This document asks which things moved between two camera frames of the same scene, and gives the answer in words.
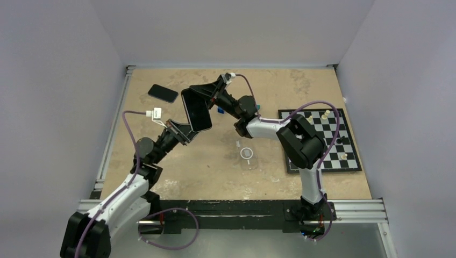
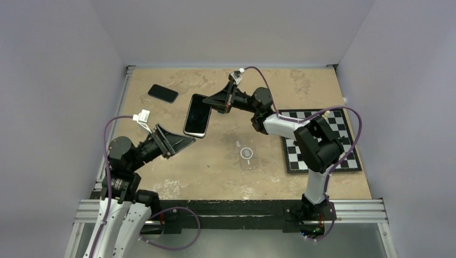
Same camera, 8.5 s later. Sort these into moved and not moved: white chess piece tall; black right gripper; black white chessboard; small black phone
Moved: black right gripper
Not moved: black white chessboard; white chess piece tall; small black phone
